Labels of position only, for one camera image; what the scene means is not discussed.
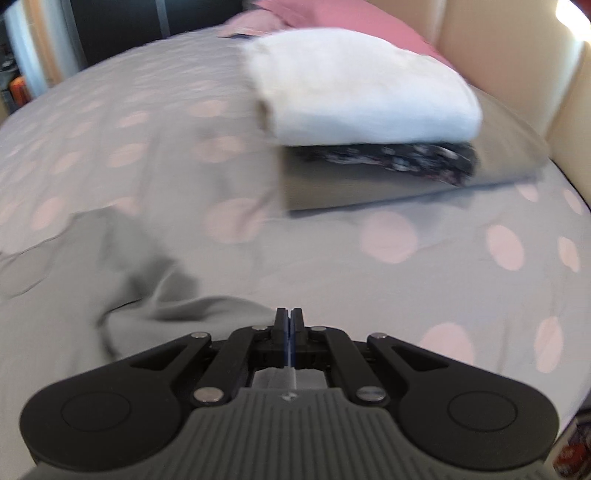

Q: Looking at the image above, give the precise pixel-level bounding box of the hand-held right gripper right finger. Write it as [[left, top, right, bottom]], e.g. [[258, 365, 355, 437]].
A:
[[290, 307, 451, 408]]

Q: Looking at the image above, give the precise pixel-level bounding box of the black sliding wardrobe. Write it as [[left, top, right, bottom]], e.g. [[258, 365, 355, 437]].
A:
[[69, 0, 250, 77]]

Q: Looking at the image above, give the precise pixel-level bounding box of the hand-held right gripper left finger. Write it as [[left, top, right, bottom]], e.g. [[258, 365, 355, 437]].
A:
[[129, 307, 289, 408]]

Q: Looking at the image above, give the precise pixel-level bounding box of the taupe folded garment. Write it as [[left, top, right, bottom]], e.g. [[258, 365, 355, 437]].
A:
[[279, 88, 552, 213]]

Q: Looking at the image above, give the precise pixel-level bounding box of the grey pink-dotted bed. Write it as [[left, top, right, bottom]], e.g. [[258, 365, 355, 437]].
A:
[[0, 18, 591, 462]]

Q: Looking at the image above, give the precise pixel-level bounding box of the dark floral folded garment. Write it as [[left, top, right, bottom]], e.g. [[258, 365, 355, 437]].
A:
[[288, 141, 478, 188]]

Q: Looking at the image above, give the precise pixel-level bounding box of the white folded garment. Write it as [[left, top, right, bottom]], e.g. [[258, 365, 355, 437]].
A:
[[242, 28, 483, 146]]

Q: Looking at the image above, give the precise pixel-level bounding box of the colourful printed box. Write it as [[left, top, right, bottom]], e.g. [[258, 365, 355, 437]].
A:
[[556, 415, 591, 478]]

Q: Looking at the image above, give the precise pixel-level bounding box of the light grey shirt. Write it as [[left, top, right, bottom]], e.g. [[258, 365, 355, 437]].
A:
[[0, 210, 278, 384]]

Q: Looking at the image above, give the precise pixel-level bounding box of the beige padded headboard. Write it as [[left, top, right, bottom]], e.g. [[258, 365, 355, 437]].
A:
[[369, 0, 591, 204]]

